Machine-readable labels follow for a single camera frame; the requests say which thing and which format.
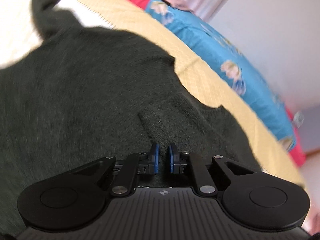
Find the dark green knit sweater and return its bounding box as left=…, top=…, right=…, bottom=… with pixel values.
left=0, top=0, right=262, bottom=238

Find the blue cartoon print blanket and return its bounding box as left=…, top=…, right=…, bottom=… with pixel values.
left=145, top=0, right=296, bottom=151

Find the red bed sheet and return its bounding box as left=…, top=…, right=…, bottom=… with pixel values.
left=129, top=0, right=306, bottom=167

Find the small white object on bed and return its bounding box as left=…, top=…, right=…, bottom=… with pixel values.
left=292, top=111, right=304, bottom=128

